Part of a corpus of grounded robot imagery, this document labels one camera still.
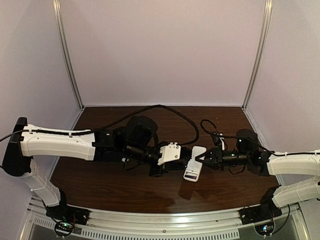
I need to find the blue battery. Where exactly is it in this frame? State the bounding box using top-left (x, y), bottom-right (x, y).
top-left (184, 175), bottom-right (197, 180)
top-left (184, 171), bottom-right (199, 177)

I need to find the white remote control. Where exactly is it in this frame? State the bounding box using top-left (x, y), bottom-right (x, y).
top-left (183, 146), bottom-right (207, 182)

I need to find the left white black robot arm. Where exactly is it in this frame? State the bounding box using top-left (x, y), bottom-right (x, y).
top-left (2, 116), bottom-right (192, 212)

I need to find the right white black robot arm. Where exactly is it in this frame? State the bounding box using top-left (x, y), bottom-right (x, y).
top-left (194, 129), bottom-right (320, 210)

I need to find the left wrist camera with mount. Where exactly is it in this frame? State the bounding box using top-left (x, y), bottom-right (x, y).
top-left (157, 142), bottom-right (192, 166)

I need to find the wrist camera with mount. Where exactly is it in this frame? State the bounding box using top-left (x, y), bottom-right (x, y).
top-left (157, 142), bottom-right (192, 166)
top-left (211, 132), bottom-right (226, 151)

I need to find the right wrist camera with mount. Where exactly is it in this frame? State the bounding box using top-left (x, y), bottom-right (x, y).
top-left (211, 132), bottom-right (226, 151)

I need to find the left black sleeved cable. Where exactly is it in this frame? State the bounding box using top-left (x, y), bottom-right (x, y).
top-left (0, 104), bottom-right (200, 146)

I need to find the black sleeved cable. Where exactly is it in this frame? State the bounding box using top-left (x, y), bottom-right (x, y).
top-left (0, 104), bottom-right (200, 146)
top-left (200, 119), bottom-right (320, 157)

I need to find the right black sleeved cable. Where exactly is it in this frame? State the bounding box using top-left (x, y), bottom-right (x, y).
top-left (200, 119), bottom-right (320, 157)

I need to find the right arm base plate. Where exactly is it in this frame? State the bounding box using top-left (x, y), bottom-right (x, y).
top-left (238, 205), bottom-right (282, 225)

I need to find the front aluminium rail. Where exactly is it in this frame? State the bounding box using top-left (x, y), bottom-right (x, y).
top-left (19, 197), bottom-right (311, 240)

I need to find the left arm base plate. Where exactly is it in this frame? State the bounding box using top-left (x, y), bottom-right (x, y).
top-left (45, 205), bottom-right (90, 226)

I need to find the right aluminium frame post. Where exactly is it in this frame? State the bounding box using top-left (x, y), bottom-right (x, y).
top-left (242, 0), bottom-right (273, 111)

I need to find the aluminium frame post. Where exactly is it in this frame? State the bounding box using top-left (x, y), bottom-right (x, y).
top-left (242, 0), bottom-right (273, 111)
top-left (52, 0), bottom-right (85, 110)

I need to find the left aluminium frame post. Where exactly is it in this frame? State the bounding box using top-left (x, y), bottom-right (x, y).
top-left (52, 0), bottom-right (85, 110)

